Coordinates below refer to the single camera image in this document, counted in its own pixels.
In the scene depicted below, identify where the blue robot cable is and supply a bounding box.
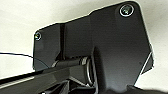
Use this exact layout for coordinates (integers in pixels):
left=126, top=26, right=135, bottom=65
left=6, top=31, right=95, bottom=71
left=0, top=52, right=48, bottom=68

